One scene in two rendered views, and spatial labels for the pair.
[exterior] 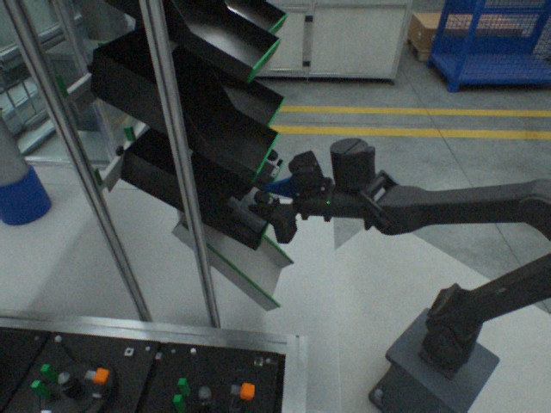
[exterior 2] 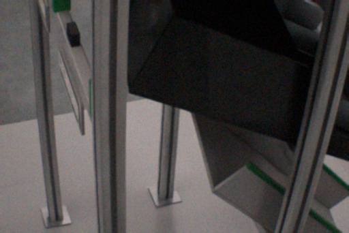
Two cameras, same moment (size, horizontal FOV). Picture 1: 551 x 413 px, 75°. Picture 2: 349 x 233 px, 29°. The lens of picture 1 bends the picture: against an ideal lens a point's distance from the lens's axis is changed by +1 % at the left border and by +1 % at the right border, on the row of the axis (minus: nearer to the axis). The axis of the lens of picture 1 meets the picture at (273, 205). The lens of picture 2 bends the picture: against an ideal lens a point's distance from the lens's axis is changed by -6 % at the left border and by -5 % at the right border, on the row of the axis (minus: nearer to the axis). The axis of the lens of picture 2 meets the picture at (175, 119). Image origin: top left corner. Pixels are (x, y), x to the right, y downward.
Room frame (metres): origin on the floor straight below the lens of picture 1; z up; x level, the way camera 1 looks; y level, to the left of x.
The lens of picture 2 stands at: (0.14, 0.43, 1.64)
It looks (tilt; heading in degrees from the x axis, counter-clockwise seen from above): 41 degrees down; 332
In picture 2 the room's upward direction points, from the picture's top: 4 degrees clockwise
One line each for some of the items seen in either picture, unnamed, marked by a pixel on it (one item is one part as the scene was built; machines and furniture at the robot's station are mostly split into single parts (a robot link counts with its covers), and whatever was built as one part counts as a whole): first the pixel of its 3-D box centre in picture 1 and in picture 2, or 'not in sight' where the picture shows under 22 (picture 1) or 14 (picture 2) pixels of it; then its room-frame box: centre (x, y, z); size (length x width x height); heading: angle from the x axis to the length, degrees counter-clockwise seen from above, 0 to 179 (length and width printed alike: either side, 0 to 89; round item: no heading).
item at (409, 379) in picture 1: (427, 379); not in sight; (0.32, -0.31, 0.96); 0.15 x 0.15 x 0.20; 42
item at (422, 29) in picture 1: (459, 36); not in sight; (5.28, -2.56, 0.20); 1.20 x 0.80 x 0.41; 87
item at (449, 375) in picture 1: (446, 346); not in sight; (0.32, -0.31, 1.09); 0.07 x 0.07 x 0.06; 42
